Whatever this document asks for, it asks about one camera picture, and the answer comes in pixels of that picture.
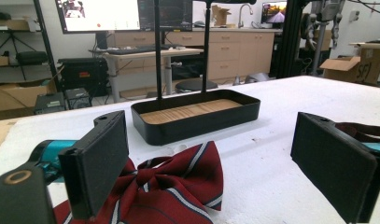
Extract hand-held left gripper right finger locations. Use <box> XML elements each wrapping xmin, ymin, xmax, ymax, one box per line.
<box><xmin>289</xmin><ymin>111</ymin><xmax>380</xmax><ymax>224</ymax></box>

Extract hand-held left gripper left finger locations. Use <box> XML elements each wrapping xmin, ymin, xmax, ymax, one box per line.
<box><xmin>58</xmin><ymin>110</ymin><xmax>130</xmax><ymax>220</ymax></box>

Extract red striped bow tie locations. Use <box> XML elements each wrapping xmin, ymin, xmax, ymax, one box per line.
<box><xmin>53</xmin><ymin>121</ymin><xmax>380</xmax><ymax>224</ymax></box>

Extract black stand with wooden tray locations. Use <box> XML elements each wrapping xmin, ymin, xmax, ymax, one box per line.
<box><xmin>130</xmin><ymin>0</ymin><xmax>261</xmax><ymax>147</ymax></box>

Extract small grey power supply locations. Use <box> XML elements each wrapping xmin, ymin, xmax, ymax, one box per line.
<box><xmin>64</xmin><ymin>87</ymin><xmax>92</xmax><ymax>110</ymax></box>
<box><xmin>33</xmin><ymin>91</ymin><xmax>66</xmax><ymax>116</ymax></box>

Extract white foam mat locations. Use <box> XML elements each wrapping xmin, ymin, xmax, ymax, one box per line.
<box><xmin>0</xmin><ymin>75</ymin><xmax>380</xmax><ymax>224</ymax></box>

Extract black equipment case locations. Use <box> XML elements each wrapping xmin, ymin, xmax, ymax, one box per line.
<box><xmin>57</xmin><ymin>57</ymin><xmax>109</xmax><ymax>97</ymax></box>

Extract open cardboard box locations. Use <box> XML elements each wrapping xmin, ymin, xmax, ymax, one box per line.
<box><xmin>319</xmin><ymin>48</ymin><xmax>380</xmax><ymax>87</ymax></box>

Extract large flat cardboard box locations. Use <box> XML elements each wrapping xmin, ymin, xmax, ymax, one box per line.
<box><xmin>0</xmin><ymin>78</ymin><xmax>58</xmax><ymax>114</ymax></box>

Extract black round stool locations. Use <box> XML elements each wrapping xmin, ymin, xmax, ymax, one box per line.
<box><xmin>175</xmin><ymin>77</ymin><xmax>219</xmax><ymax>94</ymax></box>

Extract black metal shelf rack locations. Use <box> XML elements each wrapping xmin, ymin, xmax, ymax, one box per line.
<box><xmin>0</xmin><ymin>0</ymin><xmax>60</xmax><ymax>86</ymax></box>

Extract light wooden desk white legs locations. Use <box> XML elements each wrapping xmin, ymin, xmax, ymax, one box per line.
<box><xmin>103</xmin><ymin>46</ymin><xmax>204</xmax><ymax>104</ymax></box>

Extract light wooden cabinet counter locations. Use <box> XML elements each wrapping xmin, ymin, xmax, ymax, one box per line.
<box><xmin>114</xmin><ymin>27</ymin><xmax>284</xmax><ymax>82</ymax></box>

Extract monitor with white screen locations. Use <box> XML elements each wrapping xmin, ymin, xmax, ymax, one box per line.
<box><xmin>55</xmin><ymin>0</ymin><xmax>142</xmax><ymax>35</ymax></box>

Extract small monitor with sunset picture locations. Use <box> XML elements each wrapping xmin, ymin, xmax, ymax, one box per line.
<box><xmin>260</xmin><ymin>1</ymin><xmax>288</xmax><ymax>25</ymax></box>

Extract monitor with dark screen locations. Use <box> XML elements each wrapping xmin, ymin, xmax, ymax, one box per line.
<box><xmin>137</xmin><ymin>0</ymin><xmax>194</xmax><ymax>33</ymax></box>

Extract silver faucet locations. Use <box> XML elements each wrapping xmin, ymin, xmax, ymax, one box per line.
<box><xmin>237</xmin><ymin>3</ymin><xmax>254</xmax><ymax>29</ymax></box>

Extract small cardboard box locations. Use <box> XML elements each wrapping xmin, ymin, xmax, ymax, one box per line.
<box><xmin>210</xmin><ymin>4</ymin><xmax>232</xmax><ymax>28</ymax></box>

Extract black metal frame post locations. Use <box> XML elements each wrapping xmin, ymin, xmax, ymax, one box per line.
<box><xmin>275</xmin><ymin>0</ymin><xmax>307</xmax><ymax>79</ymax></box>

